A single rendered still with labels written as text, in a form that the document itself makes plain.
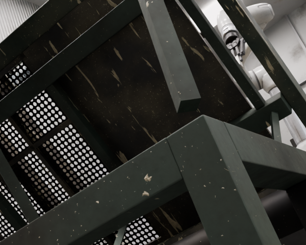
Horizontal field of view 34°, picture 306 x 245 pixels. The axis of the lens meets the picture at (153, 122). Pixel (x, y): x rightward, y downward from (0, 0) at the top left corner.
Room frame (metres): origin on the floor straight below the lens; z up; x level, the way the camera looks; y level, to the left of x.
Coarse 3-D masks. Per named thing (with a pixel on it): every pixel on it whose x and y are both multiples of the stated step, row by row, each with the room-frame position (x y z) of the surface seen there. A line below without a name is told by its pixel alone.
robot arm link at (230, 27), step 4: (228, 24) 2.20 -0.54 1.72; (232, 24) 2.20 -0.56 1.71; (224, 28) 2.20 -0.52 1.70; (228, 28) 2.19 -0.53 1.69; (232, 28) 2.18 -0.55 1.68; (236, 28) 2.20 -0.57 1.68; (224, 32) 2.20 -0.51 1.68; (228, 32) 2.19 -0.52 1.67; (236, 32) 2.20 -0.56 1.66; (224, 36) 2.21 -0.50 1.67
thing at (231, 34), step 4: (232, 32) 2.18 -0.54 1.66; (228, 36) 2.18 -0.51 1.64; (232, 36) 2.17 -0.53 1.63; (236, 36) 2.18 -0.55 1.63; (224, 40) 2.22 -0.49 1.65; (228, 40) 2.19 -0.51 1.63; (232, 40) 2.19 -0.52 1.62; (236, 40) 2.18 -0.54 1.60; (228, 44) 2.20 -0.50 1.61; (232, 44) 2.18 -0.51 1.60; (228, 48) 2.19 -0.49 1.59
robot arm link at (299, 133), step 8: (256, 72) 2.73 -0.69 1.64; (264, 72) 2.72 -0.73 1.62; (264, 80) 2.74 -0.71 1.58; (264, 88) 2.78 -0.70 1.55; (272, 88) 2.75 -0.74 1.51; (288, 120) 2.75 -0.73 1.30; (296, 120) 2.74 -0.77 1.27; (288, 128) 2.78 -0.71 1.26; (296, 128) 2.74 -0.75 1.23; (304, 128) 2.74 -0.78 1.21; (296, 136) 2.75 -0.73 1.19; (304, 136) 2.73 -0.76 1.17; (296, 144) 2.78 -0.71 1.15; (304, 144) 2.71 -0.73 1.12
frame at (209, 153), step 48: (192, 144) 0.86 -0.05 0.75; (240, 144) 0.95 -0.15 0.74; (96, 192) 0.97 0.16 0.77; (144, 192) 0.92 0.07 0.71; (192, 192) 0.88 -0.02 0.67; (240, 192) 0.85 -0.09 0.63; (288, 192) 1.39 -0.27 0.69; (48, 240) 1.04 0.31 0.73; (96, 240) 1.08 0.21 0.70; (192, 240) 1.59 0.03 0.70; (240, 240) 0.86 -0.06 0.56; (288, 240) 1.98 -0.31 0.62
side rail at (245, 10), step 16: (224, 0) 1.60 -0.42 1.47; (240, 0) 1.66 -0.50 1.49; (240, 16) 1.63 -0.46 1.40; (240, 32) 1.67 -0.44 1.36; (256, 32) 1.67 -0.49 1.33; (256, 48) 1.71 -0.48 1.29; (272, 48) 1.76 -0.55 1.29; (272, 64) 1.75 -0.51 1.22; (272, 80) 1.79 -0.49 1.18; (288, 80) 1.78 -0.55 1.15; (288, 96) 1.83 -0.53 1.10; (304, 96) 1.85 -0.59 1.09; (304, 112) 1.86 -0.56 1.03
